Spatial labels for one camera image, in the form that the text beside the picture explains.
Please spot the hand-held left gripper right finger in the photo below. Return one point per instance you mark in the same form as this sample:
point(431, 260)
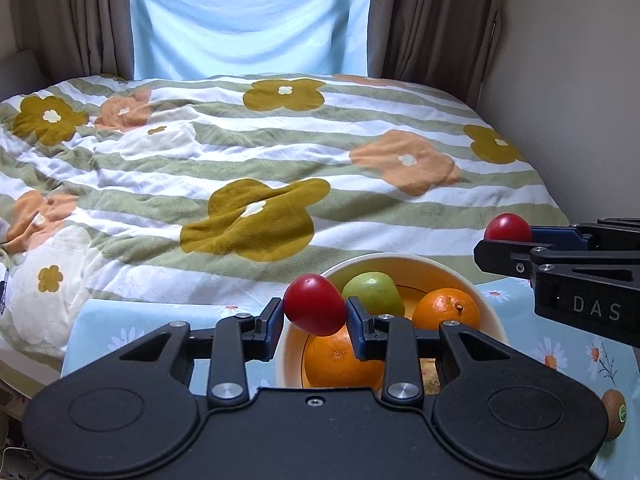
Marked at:
point(356, 326)

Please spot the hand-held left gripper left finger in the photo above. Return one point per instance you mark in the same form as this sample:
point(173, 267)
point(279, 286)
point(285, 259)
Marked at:
point(274, 321)

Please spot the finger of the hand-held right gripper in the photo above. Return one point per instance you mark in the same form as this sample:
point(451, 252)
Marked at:
point(502, 257)
point(552, 235)

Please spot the small red tomato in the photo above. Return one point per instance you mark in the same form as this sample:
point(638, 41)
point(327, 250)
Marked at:
point(507, 227)
point(314, 305)

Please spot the green apple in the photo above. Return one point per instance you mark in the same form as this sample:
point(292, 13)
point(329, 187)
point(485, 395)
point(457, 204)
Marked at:
point(375, 292)

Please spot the large orange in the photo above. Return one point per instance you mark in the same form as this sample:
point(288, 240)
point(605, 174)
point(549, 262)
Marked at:
point(335, 360)

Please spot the small red tomato front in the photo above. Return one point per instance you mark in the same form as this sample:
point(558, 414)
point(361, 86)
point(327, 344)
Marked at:
point(314, 305)

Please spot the cream bowl with yellow pattern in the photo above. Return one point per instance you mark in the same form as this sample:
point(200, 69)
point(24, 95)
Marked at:
point(480, 305)

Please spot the orange with dark stem mark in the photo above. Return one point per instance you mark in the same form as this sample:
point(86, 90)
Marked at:
point(445, 310)

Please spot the brown kiwi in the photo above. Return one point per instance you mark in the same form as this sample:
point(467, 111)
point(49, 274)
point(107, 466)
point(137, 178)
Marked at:
point(614, 414)

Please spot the blue daisy print tablecloth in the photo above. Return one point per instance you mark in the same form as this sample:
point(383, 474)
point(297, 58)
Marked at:
point(115, 321)

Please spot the striped floral blanket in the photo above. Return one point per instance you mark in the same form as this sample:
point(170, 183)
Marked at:
point(225, 160)

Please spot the brown curtain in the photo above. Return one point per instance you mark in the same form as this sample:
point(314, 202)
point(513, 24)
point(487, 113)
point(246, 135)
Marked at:
point(435, 25)
point(70, 15)

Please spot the light blue window cloth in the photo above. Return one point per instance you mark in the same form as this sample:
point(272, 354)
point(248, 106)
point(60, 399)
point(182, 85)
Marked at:
point(250, 15)

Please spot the grey bed headboard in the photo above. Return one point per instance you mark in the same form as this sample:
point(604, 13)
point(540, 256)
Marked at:
point(20, 72)

